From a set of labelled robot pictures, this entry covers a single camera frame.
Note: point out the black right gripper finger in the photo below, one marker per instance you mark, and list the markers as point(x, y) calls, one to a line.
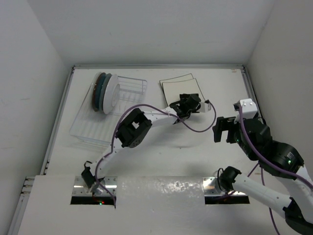
point(231, 136)
point(222, 124)

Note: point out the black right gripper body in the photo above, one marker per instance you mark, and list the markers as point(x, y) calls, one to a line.
point(243, 146)

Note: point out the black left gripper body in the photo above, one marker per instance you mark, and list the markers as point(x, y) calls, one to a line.
point(182, 97)

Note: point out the square cream plate black rim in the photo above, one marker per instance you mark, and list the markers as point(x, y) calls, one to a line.
point(172, 90)

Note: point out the red teal floral plate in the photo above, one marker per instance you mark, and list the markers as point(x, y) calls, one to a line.
point(111, 94)

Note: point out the blue white floral plate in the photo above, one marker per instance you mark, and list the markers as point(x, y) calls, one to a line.
point(108, 76)

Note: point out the teal blossom plate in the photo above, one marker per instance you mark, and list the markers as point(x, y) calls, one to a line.
point(95, 90)

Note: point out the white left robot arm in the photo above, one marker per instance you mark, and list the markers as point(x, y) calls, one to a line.
point(133, 127)

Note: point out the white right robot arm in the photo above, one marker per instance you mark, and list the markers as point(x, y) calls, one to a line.
point(285, 186)

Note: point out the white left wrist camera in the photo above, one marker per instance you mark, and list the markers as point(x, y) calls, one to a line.
point(205, 106)

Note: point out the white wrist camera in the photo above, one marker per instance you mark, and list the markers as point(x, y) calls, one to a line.
point(249, 108)
point(205, 106)

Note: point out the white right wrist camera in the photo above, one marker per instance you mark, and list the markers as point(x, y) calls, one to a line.
point(249, 108)

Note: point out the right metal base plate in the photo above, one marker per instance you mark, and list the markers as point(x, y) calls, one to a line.
point(211, 188)

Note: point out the metal base plate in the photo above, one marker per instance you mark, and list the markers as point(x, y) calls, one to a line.
point(211, 188)
point(80, 188)

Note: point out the clear wire dish rack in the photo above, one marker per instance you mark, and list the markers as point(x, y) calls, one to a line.
point(97, 127)

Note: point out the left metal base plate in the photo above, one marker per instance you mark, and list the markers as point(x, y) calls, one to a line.
point(80, 188)

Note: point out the aluminium table frame rail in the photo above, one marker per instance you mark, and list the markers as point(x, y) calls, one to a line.
point(159, 184)

